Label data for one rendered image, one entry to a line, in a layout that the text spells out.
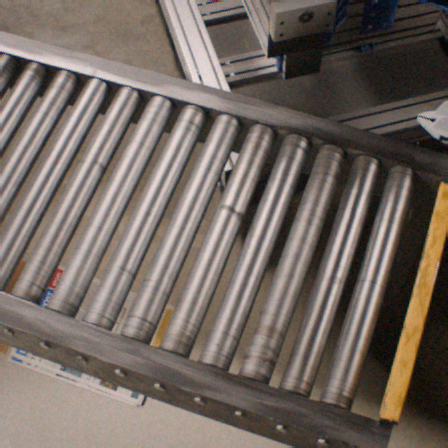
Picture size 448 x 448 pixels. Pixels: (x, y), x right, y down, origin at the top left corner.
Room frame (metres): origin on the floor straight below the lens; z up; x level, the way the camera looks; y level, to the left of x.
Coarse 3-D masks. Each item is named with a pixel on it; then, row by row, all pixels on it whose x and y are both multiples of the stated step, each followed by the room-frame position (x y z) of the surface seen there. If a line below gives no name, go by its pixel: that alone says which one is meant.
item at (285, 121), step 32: (0, 32) 1.06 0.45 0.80; (64, 64) 0.98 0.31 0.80; (96, 64) 0.98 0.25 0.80; (128, 64) 0.97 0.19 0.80; (160, 96) 0.90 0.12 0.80; (192, 96) 0.89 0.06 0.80; (224, 96) 0.89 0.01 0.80; (288, 128) 0.82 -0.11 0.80; (320, 128) 0.82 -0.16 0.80; (352, 128) 0.82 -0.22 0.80; (352, 160) 0.78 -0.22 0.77; (384, 160) 0.76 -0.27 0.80; (416, 160) 0.76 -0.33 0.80; (416, 192) 0.73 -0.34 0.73
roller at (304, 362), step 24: (360, 168) 0.74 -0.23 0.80; (360, 192) 0.69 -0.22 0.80; (336, 216) 0.65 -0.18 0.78; (360, 216) 0.65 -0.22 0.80; (336, 240) 0.60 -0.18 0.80; (336, 264) 0.56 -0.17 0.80; (312, 288) 0.52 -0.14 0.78; (336, 288) 0.52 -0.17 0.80; (312, 312) 0.47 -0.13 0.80; (336, 312) 0.48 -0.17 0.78; (312, 336) 0.43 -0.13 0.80; (288, 360) 0.40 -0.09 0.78; (312, 360) 0.40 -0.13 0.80; (288, 384) 0.36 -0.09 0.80; (312, 384) 0.36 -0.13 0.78
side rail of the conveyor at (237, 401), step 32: (0, 320) 0.46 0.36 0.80; (32, 320) 0.46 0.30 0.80; (64, 320) 0.46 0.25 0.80; (32, 352) 0.44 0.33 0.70; (64, 352) 0.42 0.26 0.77; (96, 352) 0.41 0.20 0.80; (128, 352) 0.41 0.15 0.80; (160, 352) 0.41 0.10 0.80; (128, 384) 0.38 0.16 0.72; (160, 384) 0.36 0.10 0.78; (192, 384) 0.36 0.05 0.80; (224, 384) 0.36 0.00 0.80; (256, 384) 0.36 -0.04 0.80; (224, 416) 0.33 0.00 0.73; (256, 416) 0.31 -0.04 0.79; (288, 416) 0.31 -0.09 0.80; (320, 416) 0.31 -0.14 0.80; (352, 416) 0.31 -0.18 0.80
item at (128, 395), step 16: (48, 288) 0.87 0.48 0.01; (96, 288) 0.87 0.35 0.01; (128, 304) 0.83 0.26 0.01; (160, 320) 0.78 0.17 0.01; (160, 336) 0.74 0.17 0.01; (16, 352) 0.69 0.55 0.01; (48, 368) 0.64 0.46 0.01; (64, 368) 0.64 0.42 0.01; (96, 384) 0.60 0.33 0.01; (128, 400) 0.56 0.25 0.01
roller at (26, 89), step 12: (24, 72) 0.96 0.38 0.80; (36, 72) 0.96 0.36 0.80; (48, 72) 0.97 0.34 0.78; (24, 84) 0.93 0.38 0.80; (36, 84) 0.94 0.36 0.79; (12, 96) 0.90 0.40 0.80; (24, 96) 0.90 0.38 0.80; (36, 96) 0.92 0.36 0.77; (0, 108) 0.88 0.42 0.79; (12, 108) 0.87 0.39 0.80; (24, 108) 0.88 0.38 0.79; (0, 120) 0.85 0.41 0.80; (12, 120) 0.85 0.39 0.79; (0, 132) 0.82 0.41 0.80; (12, 132) 0.83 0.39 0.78; (0, 144) 0.80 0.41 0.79; (0, 156) 0.78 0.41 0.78
